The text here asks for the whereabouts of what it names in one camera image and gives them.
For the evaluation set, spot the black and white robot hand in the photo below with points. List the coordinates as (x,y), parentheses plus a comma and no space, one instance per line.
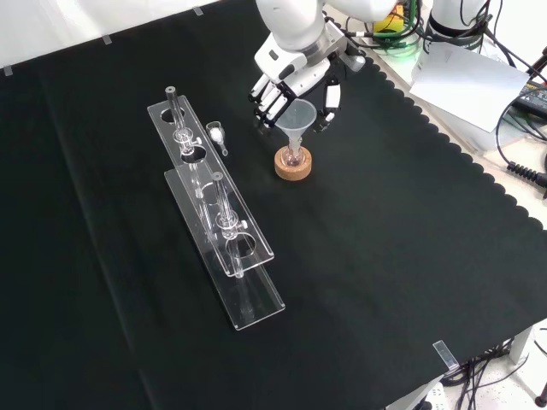
(299,74)

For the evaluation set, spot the translucent plastic funnel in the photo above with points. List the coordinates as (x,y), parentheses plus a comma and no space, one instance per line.
(297,117)

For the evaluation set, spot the clear round-bottom flask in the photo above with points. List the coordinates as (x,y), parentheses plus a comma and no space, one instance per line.
(294,159)

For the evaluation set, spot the glass weighing funnel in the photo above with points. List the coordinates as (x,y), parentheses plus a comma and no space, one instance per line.
(215,133)

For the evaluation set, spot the clear funnel stand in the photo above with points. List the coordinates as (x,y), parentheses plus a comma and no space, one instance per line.
(260,252)

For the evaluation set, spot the yellow stop button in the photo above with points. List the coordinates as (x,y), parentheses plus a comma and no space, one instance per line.
(391,23)

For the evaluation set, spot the white paper sheet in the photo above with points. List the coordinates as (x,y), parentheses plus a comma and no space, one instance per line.
(461,81)

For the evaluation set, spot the pale flat board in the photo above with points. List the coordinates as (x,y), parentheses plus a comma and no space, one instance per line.
(474,137)

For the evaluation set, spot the black cloth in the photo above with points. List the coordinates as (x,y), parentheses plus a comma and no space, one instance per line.
(384,256)

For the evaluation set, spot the black power adapter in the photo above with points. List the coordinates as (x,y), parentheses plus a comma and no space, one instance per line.
(534,100)

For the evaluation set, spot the white table leg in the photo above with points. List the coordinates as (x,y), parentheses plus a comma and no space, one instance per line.
(522,343)

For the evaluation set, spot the white power strip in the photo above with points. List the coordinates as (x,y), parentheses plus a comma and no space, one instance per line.
(433,397)

